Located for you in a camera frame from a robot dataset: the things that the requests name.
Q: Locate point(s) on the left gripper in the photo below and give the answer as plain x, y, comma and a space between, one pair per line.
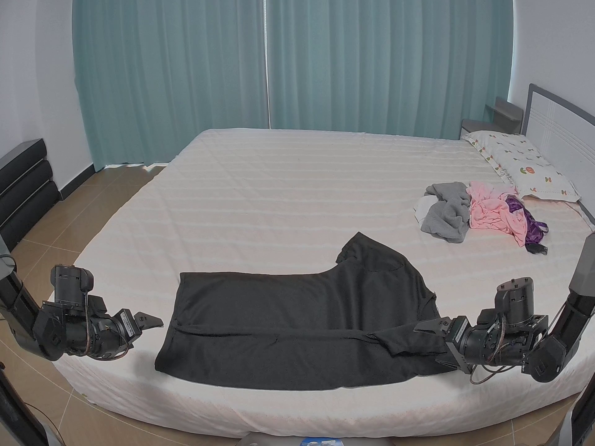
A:
126, 325

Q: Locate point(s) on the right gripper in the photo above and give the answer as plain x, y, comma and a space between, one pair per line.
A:
460, 337

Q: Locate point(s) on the black T-shirt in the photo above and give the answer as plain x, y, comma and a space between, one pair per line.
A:
288, 323

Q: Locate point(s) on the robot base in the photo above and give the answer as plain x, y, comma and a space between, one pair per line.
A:
316, 440

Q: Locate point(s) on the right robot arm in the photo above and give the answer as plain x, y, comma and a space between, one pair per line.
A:
553, 346

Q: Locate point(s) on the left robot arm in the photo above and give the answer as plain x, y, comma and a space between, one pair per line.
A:
46, 332

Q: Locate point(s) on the bed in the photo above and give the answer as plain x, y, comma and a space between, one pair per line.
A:
302, 193

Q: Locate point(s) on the grey garment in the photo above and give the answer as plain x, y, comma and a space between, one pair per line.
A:
448, 214

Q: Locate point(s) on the small black garment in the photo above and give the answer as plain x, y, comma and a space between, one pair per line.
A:
537, 249

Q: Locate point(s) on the white garment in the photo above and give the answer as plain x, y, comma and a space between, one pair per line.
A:
422, 209

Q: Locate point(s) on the pink garment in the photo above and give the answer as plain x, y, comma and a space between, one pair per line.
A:
492, 212

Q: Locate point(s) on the purple garment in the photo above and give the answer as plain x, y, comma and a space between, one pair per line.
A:
534, 230

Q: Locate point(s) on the black chest of drawers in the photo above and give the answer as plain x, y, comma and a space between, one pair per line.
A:
23, 188

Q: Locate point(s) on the white printed pillow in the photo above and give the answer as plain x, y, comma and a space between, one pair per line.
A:
525, 165

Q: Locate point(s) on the grey bedside table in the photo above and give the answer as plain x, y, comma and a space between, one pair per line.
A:
502, 114

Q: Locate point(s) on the blue-green curtain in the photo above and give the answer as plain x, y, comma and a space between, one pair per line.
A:
172, 63
386, 54

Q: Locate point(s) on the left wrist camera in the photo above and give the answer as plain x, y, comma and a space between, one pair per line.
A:
96, 304

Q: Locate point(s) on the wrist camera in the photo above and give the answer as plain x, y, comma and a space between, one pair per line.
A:
96, 304
489, 317

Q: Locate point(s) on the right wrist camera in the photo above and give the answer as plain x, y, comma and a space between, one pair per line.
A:
489, 317

